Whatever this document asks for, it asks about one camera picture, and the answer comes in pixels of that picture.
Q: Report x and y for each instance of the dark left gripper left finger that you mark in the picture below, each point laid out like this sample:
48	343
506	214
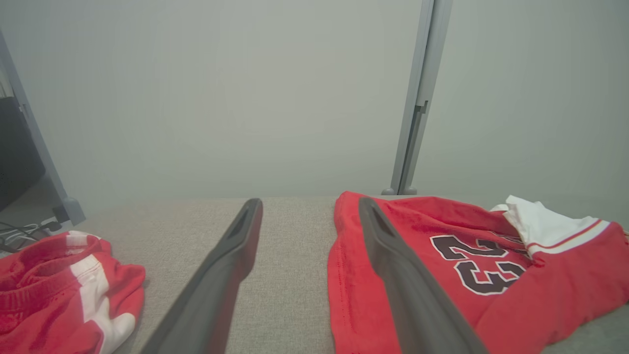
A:
216	290

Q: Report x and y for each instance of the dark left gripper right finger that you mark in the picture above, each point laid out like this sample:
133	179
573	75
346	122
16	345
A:
408	295

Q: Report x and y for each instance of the black power adapter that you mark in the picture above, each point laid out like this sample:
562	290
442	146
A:
60	212

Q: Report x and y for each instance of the red shorts white stripe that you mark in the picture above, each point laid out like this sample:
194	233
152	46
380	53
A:
44	295

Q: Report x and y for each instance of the red jersey number 23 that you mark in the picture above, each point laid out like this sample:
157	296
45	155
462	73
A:
565	305

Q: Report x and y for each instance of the dark computer case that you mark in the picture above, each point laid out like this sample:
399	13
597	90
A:
14	147

